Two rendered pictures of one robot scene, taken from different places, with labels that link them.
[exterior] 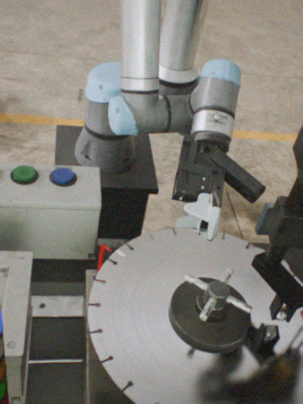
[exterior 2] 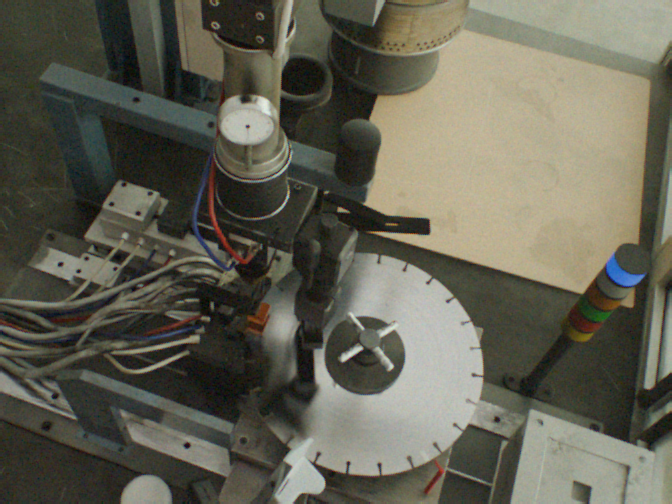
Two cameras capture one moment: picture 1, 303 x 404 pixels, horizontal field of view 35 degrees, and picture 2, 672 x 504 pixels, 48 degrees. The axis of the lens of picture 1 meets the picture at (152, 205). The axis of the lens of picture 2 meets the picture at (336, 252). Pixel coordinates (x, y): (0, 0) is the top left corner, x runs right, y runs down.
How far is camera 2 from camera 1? 94 cm
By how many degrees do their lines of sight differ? 79
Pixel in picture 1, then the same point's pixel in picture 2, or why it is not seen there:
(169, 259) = (373, 429)
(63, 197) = not seen: outside the picture
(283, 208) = (334, 293)
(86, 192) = not seen: outside the picture
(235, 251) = (290, 413)
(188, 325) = (396, 344)
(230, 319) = (353, 334)
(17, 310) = (529, 457)
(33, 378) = (489, 467)
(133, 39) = not seen: outside the picture
